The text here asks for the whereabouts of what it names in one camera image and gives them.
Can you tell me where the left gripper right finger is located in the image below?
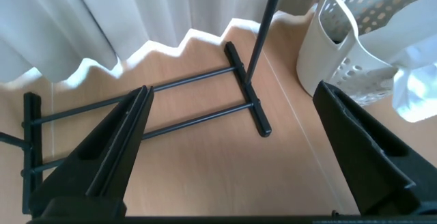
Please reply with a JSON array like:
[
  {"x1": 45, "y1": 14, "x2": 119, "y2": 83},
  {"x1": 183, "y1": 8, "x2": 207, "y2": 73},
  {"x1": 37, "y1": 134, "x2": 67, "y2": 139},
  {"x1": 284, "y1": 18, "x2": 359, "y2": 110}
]
[{"x1": 312, "y1": 80, "x2": 437, "y2": 216}]

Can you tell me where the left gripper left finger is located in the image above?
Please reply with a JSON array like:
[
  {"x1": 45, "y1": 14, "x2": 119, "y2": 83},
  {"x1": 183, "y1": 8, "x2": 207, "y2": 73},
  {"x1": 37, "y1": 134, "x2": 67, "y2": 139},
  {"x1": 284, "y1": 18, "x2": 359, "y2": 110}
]
[{"x1": 29, "y1": 85, "x2": 155, "y2": 218}]

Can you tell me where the white laundry basket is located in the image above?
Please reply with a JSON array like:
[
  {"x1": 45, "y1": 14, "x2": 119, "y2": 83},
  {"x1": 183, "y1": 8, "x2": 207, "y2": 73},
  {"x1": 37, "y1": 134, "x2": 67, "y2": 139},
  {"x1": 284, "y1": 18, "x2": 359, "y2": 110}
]
[{"x1": 296, "y1": 0, "x2": 437, "y2": 107}]

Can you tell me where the black clothes rack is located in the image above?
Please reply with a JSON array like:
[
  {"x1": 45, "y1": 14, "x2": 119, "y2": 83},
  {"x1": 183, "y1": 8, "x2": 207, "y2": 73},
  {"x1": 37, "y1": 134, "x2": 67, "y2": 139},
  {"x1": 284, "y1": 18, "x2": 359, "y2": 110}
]
[{"x1": 0, "y1": 0, "x2": 287, "y2": 215}]

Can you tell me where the beige curtain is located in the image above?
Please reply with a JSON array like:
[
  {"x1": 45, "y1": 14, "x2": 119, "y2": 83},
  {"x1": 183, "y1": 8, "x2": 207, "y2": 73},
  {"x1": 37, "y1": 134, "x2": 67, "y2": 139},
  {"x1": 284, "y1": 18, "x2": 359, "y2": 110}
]
[{"x1": 0, "y1": 0, "x2": 328, "y2": 84}]

